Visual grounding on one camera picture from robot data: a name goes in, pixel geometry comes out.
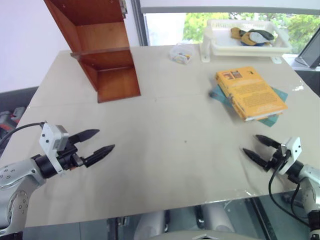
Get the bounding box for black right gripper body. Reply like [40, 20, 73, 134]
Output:
[264, 147, 289, 174]

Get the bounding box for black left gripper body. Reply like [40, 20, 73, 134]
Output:
[57, 142, 86, 171]

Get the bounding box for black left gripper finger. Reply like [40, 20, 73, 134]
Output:
[83, 144, 116, 169]
[67, 128, 101, 149]

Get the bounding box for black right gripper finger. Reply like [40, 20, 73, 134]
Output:
[254, 134, 283, 151]
[241, 147, 272, 169]

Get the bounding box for teal book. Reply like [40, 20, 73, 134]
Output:
[208, 83, 289, 128]

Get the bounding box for orange book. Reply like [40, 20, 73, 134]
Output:
[215, 66, 289, 123]

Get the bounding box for brown wooden bookshelf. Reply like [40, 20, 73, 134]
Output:
[43, 0, 142, 104]

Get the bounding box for gray metal bracket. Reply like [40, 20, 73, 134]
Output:
[119, 0, 128, 19]

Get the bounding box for beige table cover sheet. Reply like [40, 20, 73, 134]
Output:
[0, 43, 320, 228]

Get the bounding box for red and grey tool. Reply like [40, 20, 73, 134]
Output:
[0, 106, 27, 141]

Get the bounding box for items inside white basket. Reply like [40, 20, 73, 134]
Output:
[230, 26, 276, 47]

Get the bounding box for white plastic basket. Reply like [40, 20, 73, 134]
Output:
[202, 18, 293, 57]

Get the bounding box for clear plastic box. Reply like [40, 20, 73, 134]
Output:
[169, 42, 196, 65]

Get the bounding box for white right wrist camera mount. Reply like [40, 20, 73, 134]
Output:
[278, 136, 303, 176]

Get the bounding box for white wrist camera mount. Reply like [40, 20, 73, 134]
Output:
[38, 122, 70, 174]
[278, 136, 303, 176]

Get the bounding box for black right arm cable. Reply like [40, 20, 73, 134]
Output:
[268, 159, 311, 222]

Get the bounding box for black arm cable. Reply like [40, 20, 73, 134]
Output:
[268, 159, 311, 222]
[0, 121, 48, 151]

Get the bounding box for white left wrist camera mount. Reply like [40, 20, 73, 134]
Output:
[38, 122, 70, 174]

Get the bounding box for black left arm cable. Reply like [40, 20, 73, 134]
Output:
[0, 121, 48, 151]

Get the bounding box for grey window frame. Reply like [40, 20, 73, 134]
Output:
[130, 0, 151, 47]

